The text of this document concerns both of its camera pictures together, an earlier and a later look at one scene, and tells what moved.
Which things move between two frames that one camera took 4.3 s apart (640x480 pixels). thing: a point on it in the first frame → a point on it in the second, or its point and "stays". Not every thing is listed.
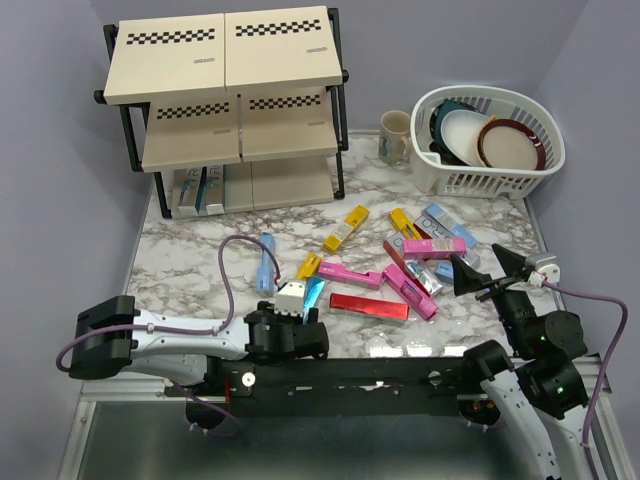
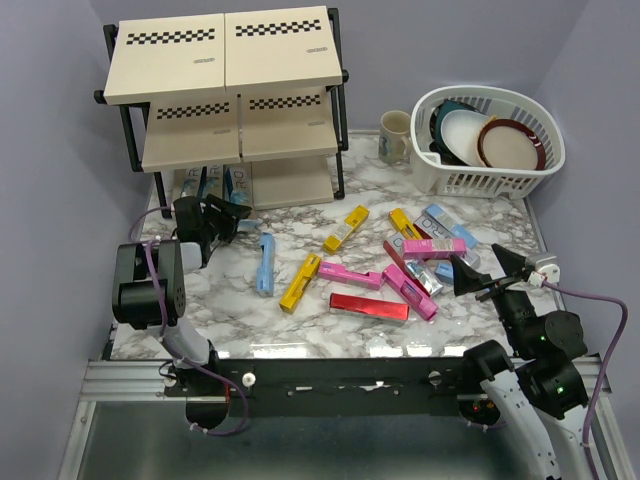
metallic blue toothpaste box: (187, 197) stays
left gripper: (269, 308) → (231, 212)
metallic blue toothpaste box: (313, 291) → (237, 183)
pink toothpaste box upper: (433, 248) stays
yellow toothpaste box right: (401, 222) stays
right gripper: (465, 277) stays
